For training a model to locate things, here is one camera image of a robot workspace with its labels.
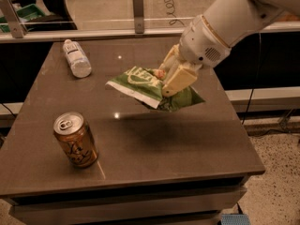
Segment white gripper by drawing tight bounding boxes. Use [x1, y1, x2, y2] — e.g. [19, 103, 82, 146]
[158, 15, 232, 98]

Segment green jalapeno chip bag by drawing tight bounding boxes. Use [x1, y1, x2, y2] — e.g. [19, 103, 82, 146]
[107, 67, 204, 112]

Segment orange soda can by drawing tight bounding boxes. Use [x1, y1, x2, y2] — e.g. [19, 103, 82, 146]
[53, 112, 98, 168]

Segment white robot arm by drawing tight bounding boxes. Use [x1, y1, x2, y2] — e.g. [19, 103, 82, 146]
[159, 0, 300, 97]

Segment clear plastic water bottle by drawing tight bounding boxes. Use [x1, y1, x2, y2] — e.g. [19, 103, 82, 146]
[63, 39, 92, 78]

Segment grey table with drawers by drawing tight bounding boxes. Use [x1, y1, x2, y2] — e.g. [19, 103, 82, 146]
[0, 37, 264, 225]

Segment blue perforated box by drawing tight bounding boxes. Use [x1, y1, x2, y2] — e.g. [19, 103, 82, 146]
[221, 214, 251, 225]

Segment green plastic bin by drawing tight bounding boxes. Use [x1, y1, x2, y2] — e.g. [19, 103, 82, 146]
[0, 4, 45, 33]

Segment coiled black cable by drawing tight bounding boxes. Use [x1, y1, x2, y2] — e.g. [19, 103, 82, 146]
[157, 0, 186, 27]

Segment middle metal barrier post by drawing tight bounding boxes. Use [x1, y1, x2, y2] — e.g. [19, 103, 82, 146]
[132, 0, 144, 34]

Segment metal barrier post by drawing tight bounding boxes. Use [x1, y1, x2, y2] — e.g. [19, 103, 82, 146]
[0, 0, 26, 38]
[132, 0, 144, 34]

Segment glass barrier with rail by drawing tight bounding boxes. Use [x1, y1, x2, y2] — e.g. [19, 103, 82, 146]
[0, 0, 300, 44]

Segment left metal barrier post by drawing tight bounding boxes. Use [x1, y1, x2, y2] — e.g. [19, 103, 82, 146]
[0, 0, 26, 38]

